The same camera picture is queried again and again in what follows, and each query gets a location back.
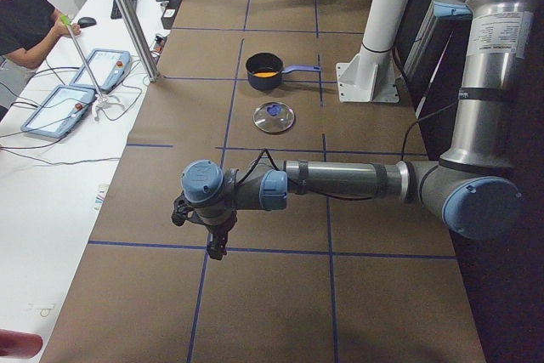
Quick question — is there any near blue teach pendant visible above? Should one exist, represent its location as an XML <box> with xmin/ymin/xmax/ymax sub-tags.
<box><xmin>20</xmin><ymin>85</ymin><xmax>95</xmax><ymax>139</ymax></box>

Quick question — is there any blue teach pendant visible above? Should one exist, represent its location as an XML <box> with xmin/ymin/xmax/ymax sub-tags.
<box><xmin>20</xmin><ymin>85</ymin><xmax>95</xmax><ymax>139</ymax></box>
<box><xmin>87</xmin><ymin>48</ymin><xmax>132</xmax><ymax>94</ymax></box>

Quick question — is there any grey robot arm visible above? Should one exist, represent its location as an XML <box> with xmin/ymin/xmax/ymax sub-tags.
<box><xmin>172</xmin><ymin>0</ymin><xmax>543</xmax><ymax>259</ymax></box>

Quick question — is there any black saucepan blue handle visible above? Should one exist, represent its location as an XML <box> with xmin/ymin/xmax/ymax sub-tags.
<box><xmin>246</xmin><ymin>52</ymin><xmax>321</xmax><ymax>91</ymax></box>

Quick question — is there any metal reacher stick green grip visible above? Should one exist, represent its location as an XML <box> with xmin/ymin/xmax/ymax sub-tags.
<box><xmin>59</xmin><ymin>14</ymin><xmax>125</xmax><ymax>122</ymax></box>

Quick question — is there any black computer mouse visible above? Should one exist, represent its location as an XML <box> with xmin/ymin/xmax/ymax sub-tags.
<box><xmin>77</xmin><ymin>17</ymin><xmax>97</xmax><ymax>29</ymax></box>

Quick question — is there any yellow plastic corn cob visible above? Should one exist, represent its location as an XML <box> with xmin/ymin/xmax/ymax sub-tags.
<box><xmin>252</xmin><ymin>71</ymin><xmax>280</xmax><ymax>78</ymax></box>

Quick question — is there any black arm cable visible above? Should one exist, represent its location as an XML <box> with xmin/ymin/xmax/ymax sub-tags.
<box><xmin>235</xmin><ymin>99</ymin><xmax>464</xmax><ymax>202</ymax></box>

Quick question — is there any far blue teach pendant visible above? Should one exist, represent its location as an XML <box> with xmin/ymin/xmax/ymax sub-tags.
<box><xmin>87</xmin><ymin>48</ymin><xmax>132</xmax><ymax>94</ymax></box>

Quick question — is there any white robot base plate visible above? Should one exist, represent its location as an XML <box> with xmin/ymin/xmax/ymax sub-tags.
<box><xmin>336</xmin><ymin>0</ymin><xmax>408</xmax><ymax>104</ymax></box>

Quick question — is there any aluminium frame post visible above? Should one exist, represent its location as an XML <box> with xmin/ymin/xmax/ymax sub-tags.
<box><xmin>115</xmin><ymin>0</ymin><xmax>159</xmax><ymax>82</ymax></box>

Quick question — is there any red cylinder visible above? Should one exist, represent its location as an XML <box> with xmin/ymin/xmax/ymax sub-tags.
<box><xmin>0</xmin><ymin>329</ymin><xmax>43</xmax><ymax>359</ymax></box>

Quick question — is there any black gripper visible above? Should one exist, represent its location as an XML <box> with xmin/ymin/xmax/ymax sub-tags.
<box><xmin>207</xmin><ymin>211</ymin><xmax>237</xmax><ymax>259</ymax></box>

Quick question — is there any person in black shirt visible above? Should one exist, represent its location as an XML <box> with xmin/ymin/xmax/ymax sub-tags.
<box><xmin>0</xmin><ymin>0</ymin><xmax>82</xmax><ymax>120</ymax></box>

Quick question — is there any glass pot lid blue knob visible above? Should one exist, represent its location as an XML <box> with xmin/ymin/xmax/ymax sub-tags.
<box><xmin>252</xmin><ymin>102</ymin><xmax>296</xmax><ymax>134</ymax></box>

